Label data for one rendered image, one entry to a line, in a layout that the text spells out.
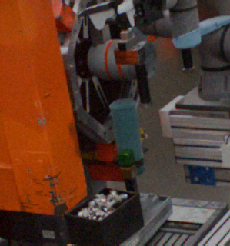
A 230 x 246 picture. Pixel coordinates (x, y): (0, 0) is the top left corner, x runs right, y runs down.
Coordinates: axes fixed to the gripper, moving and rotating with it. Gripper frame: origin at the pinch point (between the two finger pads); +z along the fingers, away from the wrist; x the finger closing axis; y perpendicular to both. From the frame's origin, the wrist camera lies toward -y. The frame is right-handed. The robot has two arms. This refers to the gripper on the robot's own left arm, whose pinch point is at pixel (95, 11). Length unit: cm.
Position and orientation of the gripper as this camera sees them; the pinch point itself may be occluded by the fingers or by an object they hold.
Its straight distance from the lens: 215.2
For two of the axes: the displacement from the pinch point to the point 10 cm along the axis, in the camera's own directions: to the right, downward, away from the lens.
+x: -6.8, -0.5, 7.3
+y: 2.5, 9.2, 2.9
